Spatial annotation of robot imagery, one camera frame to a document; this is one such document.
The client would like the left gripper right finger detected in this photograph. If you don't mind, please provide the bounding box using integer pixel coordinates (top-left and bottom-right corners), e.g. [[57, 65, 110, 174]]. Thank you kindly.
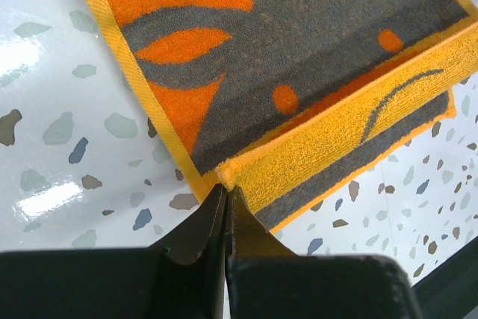
[[226, 187, 422, 318]]

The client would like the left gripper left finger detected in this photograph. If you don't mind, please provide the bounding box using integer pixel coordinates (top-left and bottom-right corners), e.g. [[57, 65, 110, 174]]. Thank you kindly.
[[1, 185, 227, 318]]

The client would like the orange cloth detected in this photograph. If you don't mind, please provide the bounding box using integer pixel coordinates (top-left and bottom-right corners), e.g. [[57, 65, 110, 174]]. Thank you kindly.
[[87, 0, 477, 230]]

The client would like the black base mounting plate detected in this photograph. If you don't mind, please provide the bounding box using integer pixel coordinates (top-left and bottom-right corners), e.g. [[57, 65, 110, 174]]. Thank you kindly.
[[413, 238, 477, 318]]

